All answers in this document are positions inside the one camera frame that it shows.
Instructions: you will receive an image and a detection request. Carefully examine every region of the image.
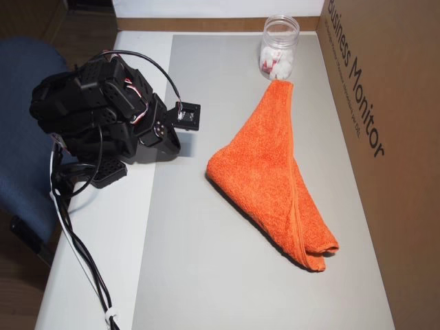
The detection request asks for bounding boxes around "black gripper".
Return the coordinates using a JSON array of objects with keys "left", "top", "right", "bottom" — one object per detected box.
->
[{"left": 135, "top": 94, "right": 182, "bottom": 156}]

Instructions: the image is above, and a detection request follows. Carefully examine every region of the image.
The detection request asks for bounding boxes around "orange terry towel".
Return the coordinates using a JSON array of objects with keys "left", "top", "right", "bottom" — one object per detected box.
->
[{"left": 206, "top": 80, "right": 340, "bottom": 273}]

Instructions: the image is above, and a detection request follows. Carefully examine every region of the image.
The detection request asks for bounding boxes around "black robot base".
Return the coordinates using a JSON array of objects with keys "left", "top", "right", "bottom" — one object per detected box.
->
[{"left": 61, "top": 130, "right": 138, "bottom": 189}]

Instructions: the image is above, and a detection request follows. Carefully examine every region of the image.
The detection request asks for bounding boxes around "brown cardboard back panel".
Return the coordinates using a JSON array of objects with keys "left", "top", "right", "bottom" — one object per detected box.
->
[{"left": 116, "top": 15, "right": 324, "bottom": 34}]

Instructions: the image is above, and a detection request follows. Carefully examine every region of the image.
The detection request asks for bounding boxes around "red white eraser packet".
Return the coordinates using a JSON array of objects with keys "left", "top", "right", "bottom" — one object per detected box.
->
[{"left": 261, "top": 51, "right": 283, "bottom": 76}]

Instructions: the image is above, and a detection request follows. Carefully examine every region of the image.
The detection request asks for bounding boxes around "clear plastic jar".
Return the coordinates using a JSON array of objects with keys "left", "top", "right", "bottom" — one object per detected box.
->
[{"left": 258, "top": 14, "right": 300, "bottom": 82}]

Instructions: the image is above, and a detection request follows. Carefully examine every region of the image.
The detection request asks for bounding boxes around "blue office chair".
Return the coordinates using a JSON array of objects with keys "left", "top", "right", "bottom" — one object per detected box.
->
[{"left": 0, "top": 36, "right": 82, "bottom": 267}]

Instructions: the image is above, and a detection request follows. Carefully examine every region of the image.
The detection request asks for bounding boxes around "grey table mat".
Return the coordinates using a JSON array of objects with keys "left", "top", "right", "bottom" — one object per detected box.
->
[{"left": 131, "top": 33, "right": 396, "bottom": 330}]

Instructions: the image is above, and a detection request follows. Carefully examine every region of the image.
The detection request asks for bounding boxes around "brown cardboard monitor box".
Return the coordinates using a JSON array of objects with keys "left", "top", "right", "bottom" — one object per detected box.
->
[{"left": 318, "top": 0, "right": 440, "bottom": 330}]

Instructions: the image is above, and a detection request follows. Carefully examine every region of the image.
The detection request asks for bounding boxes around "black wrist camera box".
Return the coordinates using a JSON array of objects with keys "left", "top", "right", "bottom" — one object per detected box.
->
[{"left": 174, "top": 100, "right": 201, "bottom": 133}]

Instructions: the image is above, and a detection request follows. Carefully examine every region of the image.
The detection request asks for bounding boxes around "black cable bundle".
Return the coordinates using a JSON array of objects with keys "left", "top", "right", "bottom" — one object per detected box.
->
[{"left": 47, "top": 144, "right": 121, "bottom": 330}]

